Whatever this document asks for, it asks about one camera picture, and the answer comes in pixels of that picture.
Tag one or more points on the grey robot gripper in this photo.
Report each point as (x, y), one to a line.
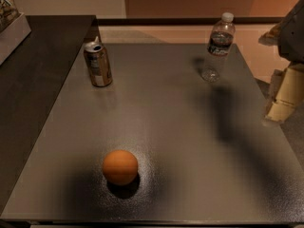
(293, 38)

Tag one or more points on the clear plastic water bottle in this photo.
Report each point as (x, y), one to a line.
(218, 47)

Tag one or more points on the opened brown soda can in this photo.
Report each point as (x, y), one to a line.
(97, 62)

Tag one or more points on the orange fruit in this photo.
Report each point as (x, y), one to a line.
(120, 167)

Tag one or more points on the dark side table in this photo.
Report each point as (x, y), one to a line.
(30, 81)

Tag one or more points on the white box with snacks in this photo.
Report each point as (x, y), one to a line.
(14, 28)

